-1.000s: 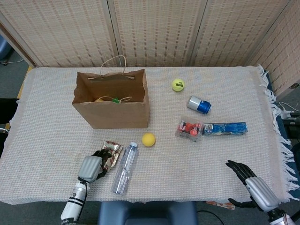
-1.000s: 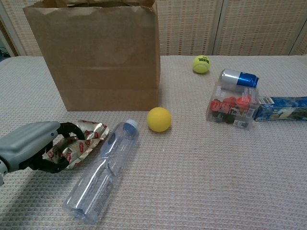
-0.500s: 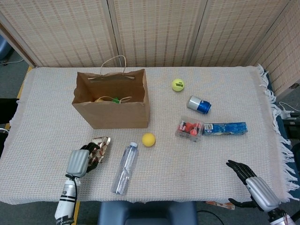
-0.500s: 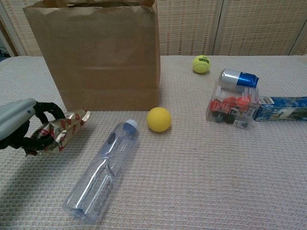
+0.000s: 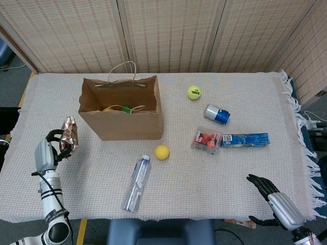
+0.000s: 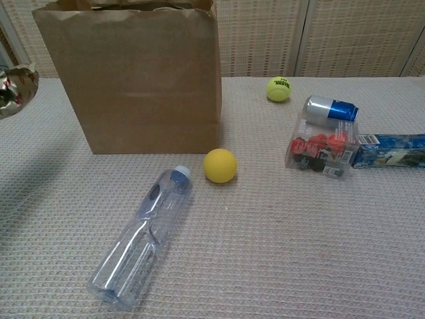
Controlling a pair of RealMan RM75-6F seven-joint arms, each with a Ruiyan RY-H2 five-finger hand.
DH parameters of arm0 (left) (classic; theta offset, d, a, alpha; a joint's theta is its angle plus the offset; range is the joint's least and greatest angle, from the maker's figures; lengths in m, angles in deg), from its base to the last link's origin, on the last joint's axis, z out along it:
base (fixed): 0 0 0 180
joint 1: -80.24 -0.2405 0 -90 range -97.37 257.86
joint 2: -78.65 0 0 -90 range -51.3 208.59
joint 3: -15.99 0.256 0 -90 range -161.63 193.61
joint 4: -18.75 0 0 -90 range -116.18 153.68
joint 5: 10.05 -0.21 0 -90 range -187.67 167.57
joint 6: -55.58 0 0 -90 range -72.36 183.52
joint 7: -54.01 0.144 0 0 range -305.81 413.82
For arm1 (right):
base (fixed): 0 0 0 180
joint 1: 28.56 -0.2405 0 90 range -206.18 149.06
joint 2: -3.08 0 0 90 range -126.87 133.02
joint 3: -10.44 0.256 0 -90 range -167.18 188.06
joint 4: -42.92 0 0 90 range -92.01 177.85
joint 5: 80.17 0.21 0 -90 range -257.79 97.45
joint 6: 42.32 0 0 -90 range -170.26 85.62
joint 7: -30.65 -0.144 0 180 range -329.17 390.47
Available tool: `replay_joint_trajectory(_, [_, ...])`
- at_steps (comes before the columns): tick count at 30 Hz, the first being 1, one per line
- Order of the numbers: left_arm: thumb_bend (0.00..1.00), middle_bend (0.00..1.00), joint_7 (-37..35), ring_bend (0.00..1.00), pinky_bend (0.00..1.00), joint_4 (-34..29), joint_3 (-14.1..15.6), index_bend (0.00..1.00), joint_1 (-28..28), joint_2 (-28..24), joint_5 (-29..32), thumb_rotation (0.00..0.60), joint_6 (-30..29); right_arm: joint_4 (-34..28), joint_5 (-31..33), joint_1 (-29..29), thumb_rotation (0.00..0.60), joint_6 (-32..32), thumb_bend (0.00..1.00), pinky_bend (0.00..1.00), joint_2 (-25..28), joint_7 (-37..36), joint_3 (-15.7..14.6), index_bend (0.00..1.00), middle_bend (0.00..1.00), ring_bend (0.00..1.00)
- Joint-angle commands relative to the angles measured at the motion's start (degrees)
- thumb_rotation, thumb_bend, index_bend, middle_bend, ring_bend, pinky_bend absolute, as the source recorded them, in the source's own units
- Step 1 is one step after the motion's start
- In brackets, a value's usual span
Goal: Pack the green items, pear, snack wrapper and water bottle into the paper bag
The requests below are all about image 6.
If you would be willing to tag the blue silver drink can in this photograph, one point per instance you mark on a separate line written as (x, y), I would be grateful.
(328, 108)

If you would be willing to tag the yellow foam ball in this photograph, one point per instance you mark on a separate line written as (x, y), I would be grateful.
(220, 165)

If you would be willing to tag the clear plastic water bottle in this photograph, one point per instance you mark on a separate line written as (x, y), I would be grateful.
(142, 239)

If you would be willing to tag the white woven tablecloth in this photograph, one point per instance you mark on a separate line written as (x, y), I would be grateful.
(265, 239)

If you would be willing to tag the blue cookie package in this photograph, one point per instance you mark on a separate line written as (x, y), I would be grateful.
(388, 151)

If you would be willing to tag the yellow green tennis ball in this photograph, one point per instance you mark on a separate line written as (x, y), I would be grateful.
(279, 89)

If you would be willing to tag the gold foil snack packet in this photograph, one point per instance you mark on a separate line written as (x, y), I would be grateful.
(21, 83)

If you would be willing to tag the brown paper bag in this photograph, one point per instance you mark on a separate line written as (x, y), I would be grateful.
(139, 83)

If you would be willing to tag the woven folding screen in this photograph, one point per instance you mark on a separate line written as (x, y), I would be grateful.
(332, 36)

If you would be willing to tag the clear box with red items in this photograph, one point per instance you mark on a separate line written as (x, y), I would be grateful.
(322, 148)

